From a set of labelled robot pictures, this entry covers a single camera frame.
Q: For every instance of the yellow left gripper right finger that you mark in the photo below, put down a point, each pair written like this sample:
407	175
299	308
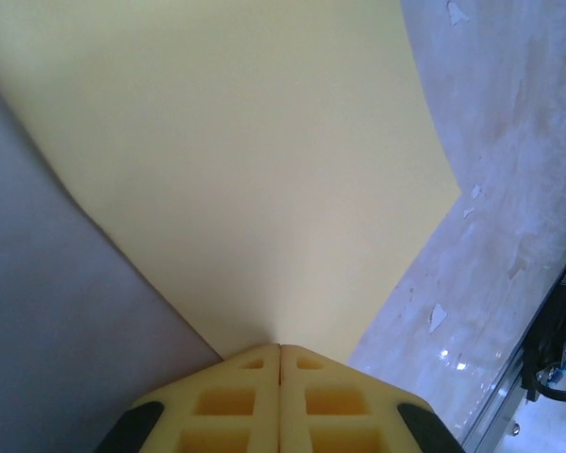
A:
294	382

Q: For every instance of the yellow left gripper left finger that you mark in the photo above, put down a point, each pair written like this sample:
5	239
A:
264	377

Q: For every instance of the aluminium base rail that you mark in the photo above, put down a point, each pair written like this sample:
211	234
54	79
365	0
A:
509	424

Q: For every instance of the yellow paper sheet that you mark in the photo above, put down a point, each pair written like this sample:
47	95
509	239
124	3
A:
217	165

